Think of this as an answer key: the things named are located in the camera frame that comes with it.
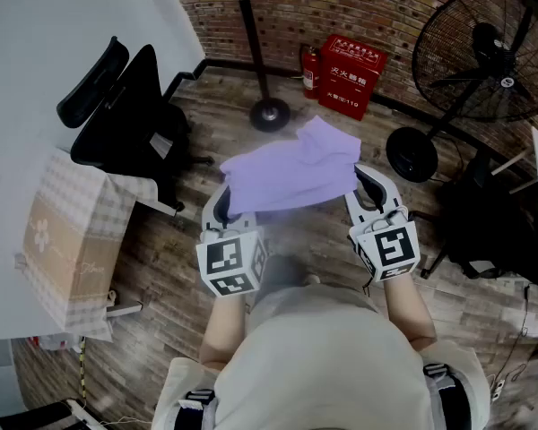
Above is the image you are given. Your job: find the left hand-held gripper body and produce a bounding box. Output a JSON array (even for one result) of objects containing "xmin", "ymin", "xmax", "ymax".
[{"xmin": 195, "ymin": 211, "xmax": 270, "ymax": 299}]

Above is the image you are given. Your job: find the white power strip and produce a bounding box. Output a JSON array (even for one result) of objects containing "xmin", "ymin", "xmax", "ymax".
[{"xmin": 490, "ymin": 375, "xmax": 507, "ymax": 403}]

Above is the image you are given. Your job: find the person's left forearm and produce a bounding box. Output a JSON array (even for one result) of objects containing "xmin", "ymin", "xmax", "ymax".
[{"xmin": 198, "ymin": 290, "xmax": 254, "ymax": 370}]

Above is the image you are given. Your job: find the black floor cable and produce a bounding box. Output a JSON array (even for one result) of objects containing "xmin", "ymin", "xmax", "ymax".
[{"xmin": 497, "ymin": 282, "xmax": 538, "ymax": 383}]

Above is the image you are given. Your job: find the red fire extinguisher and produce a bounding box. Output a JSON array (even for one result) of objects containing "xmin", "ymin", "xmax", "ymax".
[{"xmin": 299, "ymin": 44, "xmax": 321, "ymax": 101}]

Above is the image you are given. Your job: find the purple clothing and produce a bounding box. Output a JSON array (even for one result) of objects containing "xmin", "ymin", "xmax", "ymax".
[{"xmin": 219, "ymin": 114, "xmax": 364, "ymax": 217}]

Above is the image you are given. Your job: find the person's beige shirt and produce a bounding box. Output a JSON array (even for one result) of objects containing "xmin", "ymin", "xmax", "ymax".
[{"xmin": 151, "ymin": 283, "xmax": 493, "ymax": 430}]

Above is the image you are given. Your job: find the yellow black striped cable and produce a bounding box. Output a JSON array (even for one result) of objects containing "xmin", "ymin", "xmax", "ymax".
[{"xmin": 77, "ymin": 334, "xmax": 90, "ymax": 414}]

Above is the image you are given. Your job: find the black mesh office chair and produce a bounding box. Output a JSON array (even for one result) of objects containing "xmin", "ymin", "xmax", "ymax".
[{"xmin": 55, "ymin": 35, "xmax": 217, "ymax": 217}]

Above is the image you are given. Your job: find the red fire extinguisher box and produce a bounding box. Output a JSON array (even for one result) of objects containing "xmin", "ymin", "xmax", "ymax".
[{"xmin": 317, "ymin": 33, "xmax": 389, "ymax": 123}]

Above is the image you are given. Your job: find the black swivel chair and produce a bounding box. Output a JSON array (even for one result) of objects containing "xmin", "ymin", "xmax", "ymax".
[{"xmin": 410, "ymin": 149, "xmax": 538, "ymax": 296}]

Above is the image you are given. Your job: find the black floor fan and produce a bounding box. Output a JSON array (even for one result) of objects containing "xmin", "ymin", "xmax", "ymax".
[{"xmin": 385, "ymin": 0, "xmax": 538, "ymax": 184}]

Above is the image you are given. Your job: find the person's dark trouser leg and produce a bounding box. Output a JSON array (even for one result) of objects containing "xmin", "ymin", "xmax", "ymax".
[{"xmin": 257, "ymin": 254, "xmax": 308, "ymax": 296}]

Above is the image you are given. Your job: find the person's right forearm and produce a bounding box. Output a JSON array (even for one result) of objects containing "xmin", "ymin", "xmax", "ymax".
[{"xmin": 380, "ymin": 271, "xmax": 438, "ymax": 354}]

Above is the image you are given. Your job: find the dark coat rack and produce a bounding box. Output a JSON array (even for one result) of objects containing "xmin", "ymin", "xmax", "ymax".
[{"xmin": 204, "ymin": 0, "xmax": 292, "ymax": 133}]

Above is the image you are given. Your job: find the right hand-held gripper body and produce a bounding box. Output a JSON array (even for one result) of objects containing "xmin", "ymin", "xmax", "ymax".
[{"xmin": 348, "ymin": 204, "xmax": 421, "ymax": 283}]

